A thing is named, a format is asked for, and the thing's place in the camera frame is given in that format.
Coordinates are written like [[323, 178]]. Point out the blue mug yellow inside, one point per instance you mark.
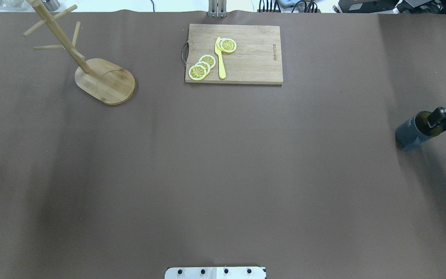
[[413, 132]]

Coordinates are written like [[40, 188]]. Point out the bamboo mug tree rack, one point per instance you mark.
[[107, 82]]

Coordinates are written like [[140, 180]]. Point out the wooden cutting board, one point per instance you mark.
[[257, 59]]

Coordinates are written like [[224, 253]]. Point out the lemon slice by knife tip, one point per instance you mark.
[[227, 45]]

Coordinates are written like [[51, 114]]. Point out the lemon slice middle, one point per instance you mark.
[[205, 65]]

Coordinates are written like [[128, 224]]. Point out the lemon slice back of stack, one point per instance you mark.
[[209, 59]]

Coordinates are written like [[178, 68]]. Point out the lemon slice front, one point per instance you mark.
[[196, 73]]

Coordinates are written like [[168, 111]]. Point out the metal weight cylinder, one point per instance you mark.
[[51, 5]]

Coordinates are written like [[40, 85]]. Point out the aluminium frame post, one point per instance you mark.
[[217, 9]]

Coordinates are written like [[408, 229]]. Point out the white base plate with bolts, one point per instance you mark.
[[237, 272]]

